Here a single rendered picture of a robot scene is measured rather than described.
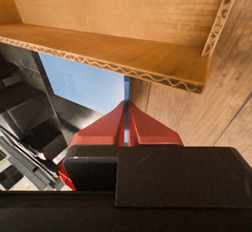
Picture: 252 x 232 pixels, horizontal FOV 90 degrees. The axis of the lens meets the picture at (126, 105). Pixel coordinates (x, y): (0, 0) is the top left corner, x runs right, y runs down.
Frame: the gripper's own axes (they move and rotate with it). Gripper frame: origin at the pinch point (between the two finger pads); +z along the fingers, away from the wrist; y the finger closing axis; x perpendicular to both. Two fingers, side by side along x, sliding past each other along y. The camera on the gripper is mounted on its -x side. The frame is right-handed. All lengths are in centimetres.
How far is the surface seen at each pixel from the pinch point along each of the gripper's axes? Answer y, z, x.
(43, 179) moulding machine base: 273, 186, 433
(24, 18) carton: 14.4, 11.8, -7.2
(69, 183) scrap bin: 20.6, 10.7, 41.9
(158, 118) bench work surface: -4.0, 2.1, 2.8
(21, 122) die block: 21.2, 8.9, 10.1
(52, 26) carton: 9.4, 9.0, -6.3
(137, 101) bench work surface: -1.4, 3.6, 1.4
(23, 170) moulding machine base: 351, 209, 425
